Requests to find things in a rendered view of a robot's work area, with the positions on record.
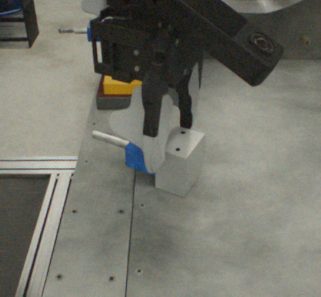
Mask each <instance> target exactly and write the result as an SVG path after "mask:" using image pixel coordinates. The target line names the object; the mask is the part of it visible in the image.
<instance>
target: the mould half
mask: <svg viewBox="0 0 321 297"><path fill-rule="evenodd" d="M222 1H224V2H225V3H226V4H228V5H229V6H230V7H231V8H233V9H234V10H236V11H237V12H239V13H240V14H241V15H242V16H243V17H245V18H246V19H248V20H249V21H250V22H251V23H252V24H254V25H255V26H257V27H258V28H260V29H261V30H262V31H263V32H266V33H267V35H269V36H270V37H271V38H272V39H273V40H275V41H276V42H278V43H279V44H280V45H282V46H283V48H284V52H283V55H282V58H281V60H321V0H222ZM303 34H306V35H307V36H309V38H310V44H309V45H307V46H304V45H303V43H301V42H300V36H302V35H303ZM203 59H204V60H215V58H213V56H212V55H210V54H209V53H208V52H207V51H206V50H204V49H203Z"/></svg>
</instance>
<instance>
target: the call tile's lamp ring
mask: <svg viewBox="0 0 321 297"><path fill-rule="evenodd" d="M103 80H104V75H101V78H100V84H99V87H98V90H97V96H96V97H132V94H102V89H103V86H102V84H103Z"/></svg>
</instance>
